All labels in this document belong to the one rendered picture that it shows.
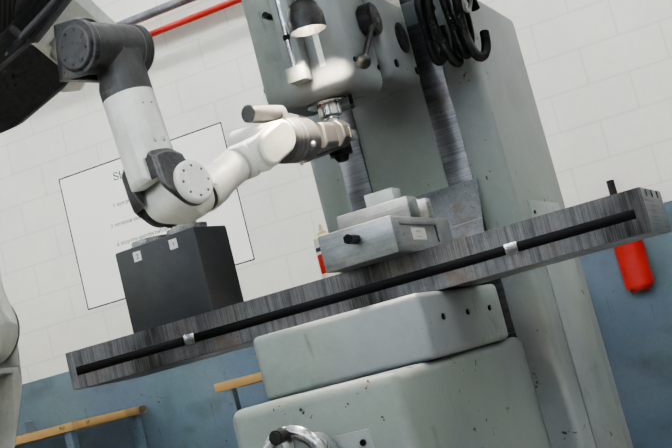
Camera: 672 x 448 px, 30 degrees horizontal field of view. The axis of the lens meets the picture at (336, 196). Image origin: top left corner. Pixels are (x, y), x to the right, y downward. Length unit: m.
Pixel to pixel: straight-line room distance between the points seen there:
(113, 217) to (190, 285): 5.16
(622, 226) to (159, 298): 1.01
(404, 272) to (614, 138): 4.37
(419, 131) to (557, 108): 3.90
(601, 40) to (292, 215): 1.99
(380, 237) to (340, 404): 0.35
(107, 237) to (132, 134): 5.68
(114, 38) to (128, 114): 0.13
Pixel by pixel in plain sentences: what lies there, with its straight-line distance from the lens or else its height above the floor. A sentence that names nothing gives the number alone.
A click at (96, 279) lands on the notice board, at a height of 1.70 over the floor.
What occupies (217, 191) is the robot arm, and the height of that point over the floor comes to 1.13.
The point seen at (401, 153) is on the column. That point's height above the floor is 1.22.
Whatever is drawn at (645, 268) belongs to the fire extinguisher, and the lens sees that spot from 6.49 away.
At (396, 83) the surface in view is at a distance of 2.69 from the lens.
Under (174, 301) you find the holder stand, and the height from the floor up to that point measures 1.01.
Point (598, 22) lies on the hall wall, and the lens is 6.75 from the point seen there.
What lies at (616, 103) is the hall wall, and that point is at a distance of 6.67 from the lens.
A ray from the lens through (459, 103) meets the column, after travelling 2.84.
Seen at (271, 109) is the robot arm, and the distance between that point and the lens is 2.37.
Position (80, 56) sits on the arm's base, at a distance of 2.16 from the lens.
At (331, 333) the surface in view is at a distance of 2.27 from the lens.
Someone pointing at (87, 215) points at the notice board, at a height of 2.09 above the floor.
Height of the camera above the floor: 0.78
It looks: 8 degrees up
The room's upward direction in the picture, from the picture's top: 14 degrees counter-clockwise
